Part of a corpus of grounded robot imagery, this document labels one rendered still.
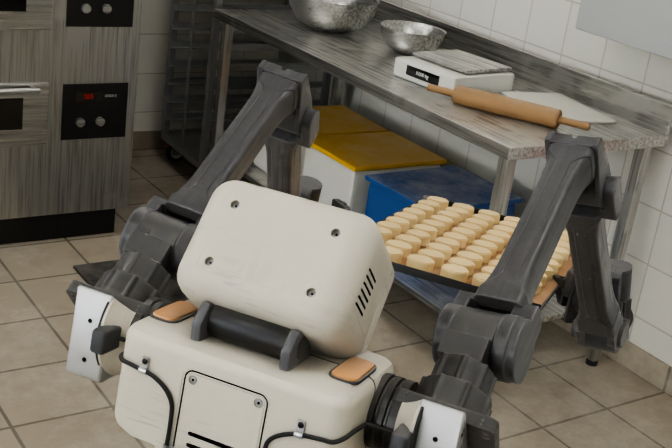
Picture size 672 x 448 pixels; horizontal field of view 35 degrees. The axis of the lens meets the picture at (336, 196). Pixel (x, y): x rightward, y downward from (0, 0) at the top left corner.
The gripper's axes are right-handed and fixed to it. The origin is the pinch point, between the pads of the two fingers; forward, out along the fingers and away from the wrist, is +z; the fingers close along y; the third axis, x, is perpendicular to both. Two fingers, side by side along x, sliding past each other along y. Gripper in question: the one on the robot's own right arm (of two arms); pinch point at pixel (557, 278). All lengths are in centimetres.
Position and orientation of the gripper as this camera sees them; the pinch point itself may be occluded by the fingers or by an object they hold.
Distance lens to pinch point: 205.9
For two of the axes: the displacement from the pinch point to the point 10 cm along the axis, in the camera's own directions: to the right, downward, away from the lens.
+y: 1.8, -9.5, -2.6
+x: -9.1, -0.6, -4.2
